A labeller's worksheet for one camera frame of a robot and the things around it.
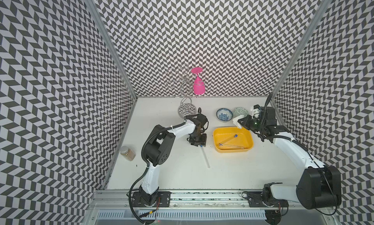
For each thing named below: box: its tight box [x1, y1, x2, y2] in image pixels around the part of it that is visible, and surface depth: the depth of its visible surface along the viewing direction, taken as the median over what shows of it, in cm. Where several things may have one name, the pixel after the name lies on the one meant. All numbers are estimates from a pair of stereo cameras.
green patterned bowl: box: [232, 107, 250, 118], surface depth 107 cm
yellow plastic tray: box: [212, 126, 254, 154], surface depth 95 cm
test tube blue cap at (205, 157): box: [200, 145, 211, 169], surface depth 89 cm
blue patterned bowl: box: [216, 107, 234, 123], surface depth 107 cm
